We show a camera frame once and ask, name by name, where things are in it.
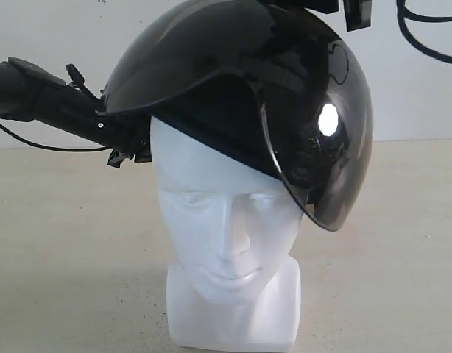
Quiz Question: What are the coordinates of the black helmet with visor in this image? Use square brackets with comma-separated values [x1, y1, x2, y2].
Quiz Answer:
[102, 1, 374, 232]

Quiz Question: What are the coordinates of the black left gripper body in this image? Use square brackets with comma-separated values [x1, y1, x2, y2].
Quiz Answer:
[32, 64, 152, 168]

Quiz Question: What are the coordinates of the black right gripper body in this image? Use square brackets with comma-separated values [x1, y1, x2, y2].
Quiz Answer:
[265, 0, 372, 32]

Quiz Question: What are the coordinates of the black cable top right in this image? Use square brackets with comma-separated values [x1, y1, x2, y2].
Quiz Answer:
[395, 0, 452, 65]

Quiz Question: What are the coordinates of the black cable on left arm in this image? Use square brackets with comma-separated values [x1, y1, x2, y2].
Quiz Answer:
[0, 114, 113, 152]

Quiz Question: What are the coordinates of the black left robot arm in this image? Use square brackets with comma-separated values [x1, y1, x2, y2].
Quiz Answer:
[0, 57, 152, 168]

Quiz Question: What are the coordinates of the white mannequin head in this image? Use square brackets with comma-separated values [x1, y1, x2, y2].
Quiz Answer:
[150, 118, 303, 352]

